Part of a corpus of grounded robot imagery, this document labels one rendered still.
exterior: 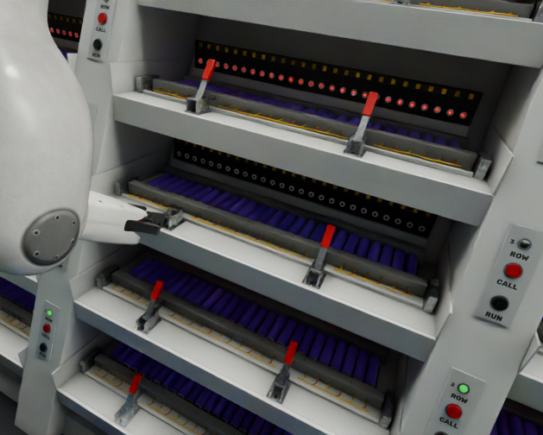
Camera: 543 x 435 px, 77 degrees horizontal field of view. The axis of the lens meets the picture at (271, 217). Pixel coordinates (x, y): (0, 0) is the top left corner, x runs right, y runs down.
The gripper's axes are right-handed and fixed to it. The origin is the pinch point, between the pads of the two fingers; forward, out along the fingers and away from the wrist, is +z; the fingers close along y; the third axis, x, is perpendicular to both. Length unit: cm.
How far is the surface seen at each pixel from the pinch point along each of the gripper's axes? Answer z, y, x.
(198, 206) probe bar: 10.5, 2.4, 3.9
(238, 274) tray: 6.6, 15.3, -3.8
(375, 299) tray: 8.3, 36.0, -0.1
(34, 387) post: 12.0, -21.5, -43.3
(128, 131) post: 8.7, -15.9, 13.0
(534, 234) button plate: 3, 50, 15
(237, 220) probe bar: 10.6, 10.6, 3.9
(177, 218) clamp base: 7.4, 1.1, 0.9
